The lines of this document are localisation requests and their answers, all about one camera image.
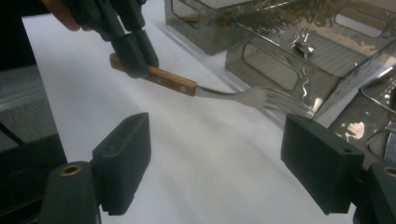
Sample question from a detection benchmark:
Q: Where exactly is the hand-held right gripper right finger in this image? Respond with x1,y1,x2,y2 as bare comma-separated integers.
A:
280,113,396,224

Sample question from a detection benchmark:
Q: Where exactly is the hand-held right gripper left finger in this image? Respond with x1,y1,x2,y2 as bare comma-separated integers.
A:
38,112,152,224

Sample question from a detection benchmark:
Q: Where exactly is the wooden-handled fork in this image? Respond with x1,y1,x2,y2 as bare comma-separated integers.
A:
108,52,314,118

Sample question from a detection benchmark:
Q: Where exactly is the translucent grey plastic bin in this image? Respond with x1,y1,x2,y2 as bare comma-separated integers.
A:
224,0,396,119
328,66,396,169
163,0,281,55

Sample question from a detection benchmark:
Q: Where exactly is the white table cover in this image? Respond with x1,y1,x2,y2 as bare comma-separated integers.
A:
21,0,396,224

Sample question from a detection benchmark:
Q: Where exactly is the black curtain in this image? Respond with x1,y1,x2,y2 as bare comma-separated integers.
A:
0,0,48,72

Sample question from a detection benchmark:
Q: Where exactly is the aluminium floor rail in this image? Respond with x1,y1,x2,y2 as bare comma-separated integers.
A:
0,85,46,114

